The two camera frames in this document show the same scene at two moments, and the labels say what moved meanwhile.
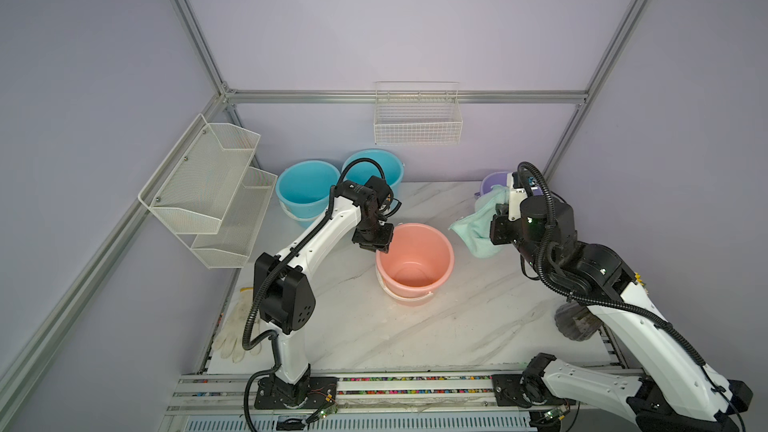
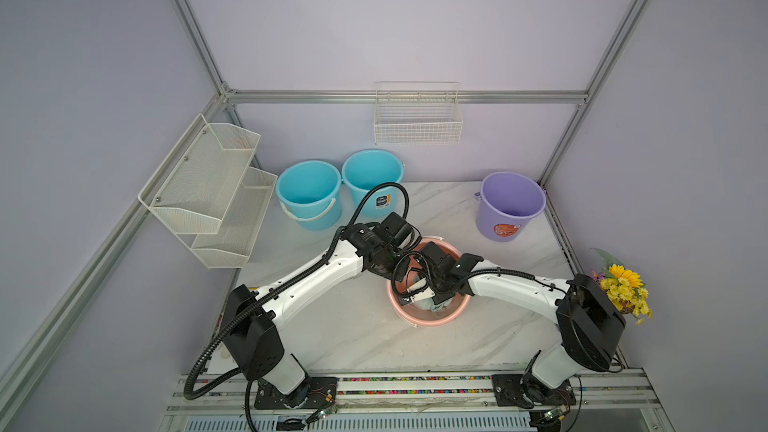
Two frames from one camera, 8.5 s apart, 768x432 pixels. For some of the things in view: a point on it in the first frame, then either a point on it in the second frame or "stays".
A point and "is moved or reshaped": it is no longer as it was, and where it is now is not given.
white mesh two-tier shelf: x=207 y=194 stays
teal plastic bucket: x=362 y=171 stays
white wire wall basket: x=417 y=113 stays
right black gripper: x=500 y=233 to x=441 y=296
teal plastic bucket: x=304 y=190 stays
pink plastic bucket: x=420 y=258 is moved or reshaped
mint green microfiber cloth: x=475 y=227 to x=429 y=303
